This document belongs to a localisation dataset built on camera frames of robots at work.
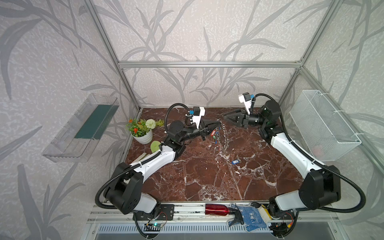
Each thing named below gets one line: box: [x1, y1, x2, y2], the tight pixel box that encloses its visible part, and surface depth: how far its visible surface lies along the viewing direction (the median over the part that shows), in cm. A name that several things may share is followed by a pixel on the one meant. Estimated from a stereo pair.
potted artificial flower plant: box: [126, 118, 165, 145], surface depth 93 cm
